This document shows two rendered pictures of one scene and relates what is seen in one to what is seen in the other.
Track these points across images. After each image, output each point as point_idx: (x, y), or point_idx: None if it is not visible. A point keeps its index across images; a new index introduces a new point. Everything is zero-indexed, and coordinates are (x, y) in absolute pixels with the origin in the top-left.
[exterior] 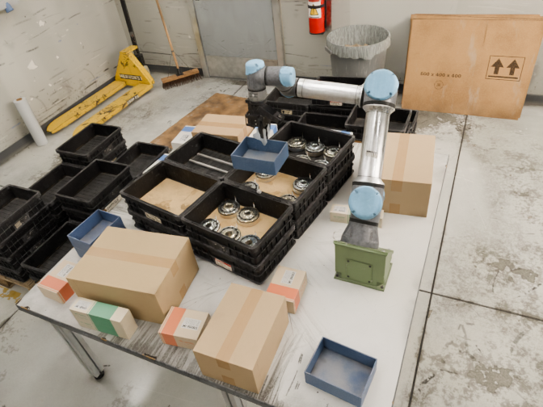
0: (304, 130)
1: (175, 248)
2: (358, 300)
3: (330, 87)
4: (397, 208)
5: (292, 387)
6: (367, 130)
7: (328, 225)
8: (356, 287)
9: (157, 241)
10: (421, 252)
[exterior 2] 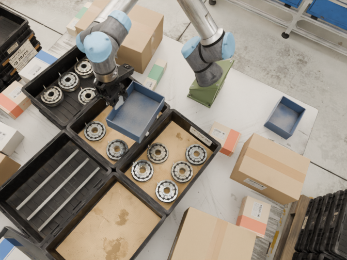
0: (40, 81)
1: (203, 218)
2: (230, 98)
3: (124, 3)
4: (154, 50)
5: (289, 147)
6: (193, 3)
7: None
8: (219, 96)
9: (190, 240)
10: None
